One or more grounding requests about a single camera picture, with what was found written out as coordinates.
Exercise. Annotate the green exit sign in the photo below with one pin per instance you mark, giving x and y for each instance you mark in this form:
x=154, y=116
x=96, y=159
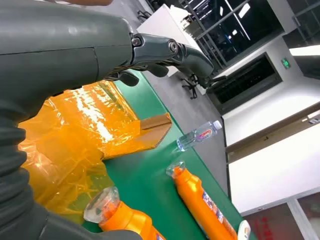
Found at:
x=285, y=63

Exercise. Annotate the black office chair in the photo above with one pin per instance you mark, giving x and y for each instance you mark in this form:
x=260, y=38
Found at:
x=192, y=87

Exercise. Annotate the yellow film wrapped cardboard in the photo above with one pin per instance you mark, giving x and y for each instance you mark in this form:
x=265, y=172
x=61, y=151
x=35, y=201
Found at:
x=75, y=132

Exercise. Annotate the dark wall screen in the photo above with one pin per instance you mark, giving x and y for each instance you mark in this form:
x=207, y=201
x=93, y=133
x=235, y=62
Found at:
x=244, y=82

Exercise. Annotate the small white bottle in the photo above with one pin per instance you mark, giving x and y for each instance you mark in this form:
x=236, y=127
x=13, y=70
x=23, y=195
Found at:
x=244, y=232

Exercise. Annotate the clear water bottle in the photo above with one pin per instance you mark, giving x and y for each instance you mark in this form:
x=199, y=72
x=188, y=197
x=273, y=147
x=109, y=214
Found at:
x=195, y=136

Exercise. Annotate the white framed red panel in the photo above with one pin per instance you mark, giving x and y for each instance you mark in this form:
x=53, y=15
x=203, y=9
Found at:
x=269, y=225

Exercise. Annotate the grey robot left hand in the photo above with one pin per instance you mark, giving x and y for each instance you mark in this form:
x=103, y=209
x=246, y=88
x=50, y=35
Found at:
x=62, y=49

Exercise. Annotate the white office desk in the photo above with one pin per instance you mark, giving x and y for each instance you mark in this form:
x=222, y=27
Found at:
x=162, y=23

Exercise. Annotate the green table mat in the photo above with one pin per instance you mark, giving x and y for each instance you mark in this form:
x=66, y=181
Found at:
x=149, y=172

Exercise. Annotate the brown wall rail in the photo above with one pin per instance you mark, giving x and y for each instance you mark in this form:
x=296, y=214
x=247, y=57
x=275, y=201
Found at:
x=269, y=136

